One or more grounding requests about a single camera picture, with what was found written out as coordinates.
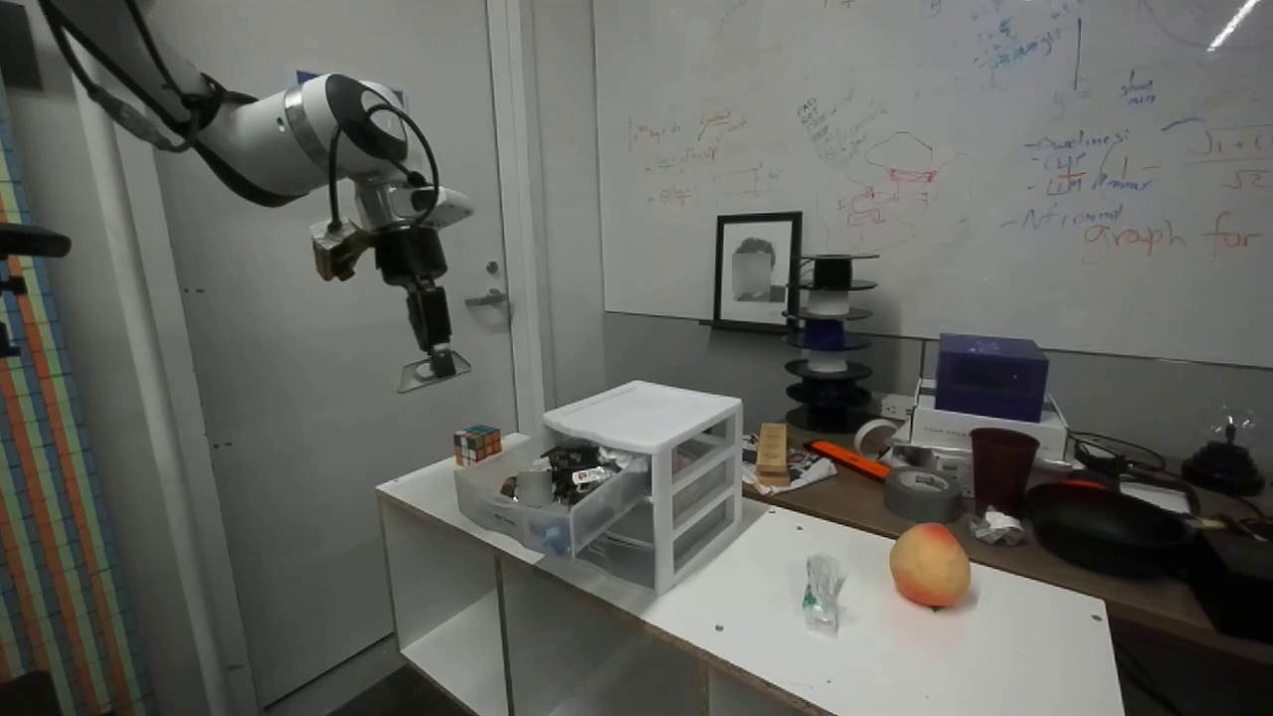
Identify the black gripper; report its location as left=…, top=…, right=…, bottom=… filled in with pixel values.
left=375, top=223, right=474, bottom=399

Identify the clear drawer full of clutter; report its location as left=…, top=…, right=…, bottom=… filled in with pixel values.
left=454, top=435, right=654, bottom=562

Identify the Rubik's cube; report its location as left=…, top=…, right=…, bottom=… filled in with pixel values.
left=451, top=422, right=506, bottom=470

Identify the black framed portrait picture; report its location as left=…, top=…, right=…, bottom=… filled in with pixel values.
left=709, top=207, right=808, bottom=333

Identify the tan wooden block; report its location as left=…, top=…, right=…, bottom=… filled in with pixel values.
left=754, top=418, right=798, bottom=484

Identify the stack of black spools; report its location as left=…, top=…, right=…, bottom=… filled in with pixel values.
left=780, top=251, right=882, bottom=435

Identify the colourful striped panel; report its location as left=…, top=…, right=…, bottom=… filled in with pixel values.
left=0, top=122, right=143, bottom=716

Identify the orange utility knife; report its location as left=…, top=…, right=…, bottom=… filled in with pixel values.
left=806, top=435, right=896, bottom=484

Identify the grey tape roll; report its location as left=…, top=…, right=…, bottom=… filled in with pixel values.
left=878, top=460, right=973, bottom=527

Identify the white shelf cabinet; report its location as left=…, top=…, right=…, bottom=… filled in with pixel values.
left=375, top=448, right=1132, bottom=716

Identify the white flat box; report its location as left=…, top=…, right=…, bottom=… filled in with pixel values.
left=908, top=390, right=1076, bottom=470

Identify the orange peach fruit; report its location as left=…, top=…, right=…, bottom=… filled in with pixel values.
left=886, top=519, right=975, bottom=614

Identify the purple box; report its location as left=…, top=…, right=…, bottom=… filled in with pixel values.
left=933, top=329, right=1054, bottom=426

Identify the large white whiteboard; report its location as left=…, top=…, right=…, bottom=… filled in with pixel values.
left=589, top=0, right=1273, bottom=375

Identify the dark red cup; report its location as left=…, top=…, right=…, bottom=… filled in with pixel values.
left=969, top=426, right=1043, bottom=523

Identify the crumpled silver foil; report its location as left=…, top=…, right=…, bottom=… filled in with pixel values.
left=969, top=507, right=1030, bottom=549

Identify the black frying pan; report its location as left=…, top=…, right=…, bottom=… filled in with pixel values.
left=1024, top=473, right=1205, bottom=581

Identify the brown wooden desk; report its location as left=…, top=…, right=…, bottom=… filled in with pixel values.
left=739, top=435, right=1273, bottom=670

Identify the black round desk gadget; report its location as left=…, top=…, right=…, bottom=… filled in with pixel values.
left=1178, top=409, right=1268, bottom=499

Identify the black box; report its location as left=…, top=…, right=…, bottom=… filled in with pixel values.
left=1181, top=523, right=1273, bottom=650

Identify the silver door handle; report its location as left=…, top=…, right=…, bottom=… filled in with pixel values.
left=461, top=260, right=518, bottom=333

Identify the black mount bar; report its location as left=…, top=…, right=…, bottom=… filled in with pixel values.
left=0, top=219, right=75, bottom=261

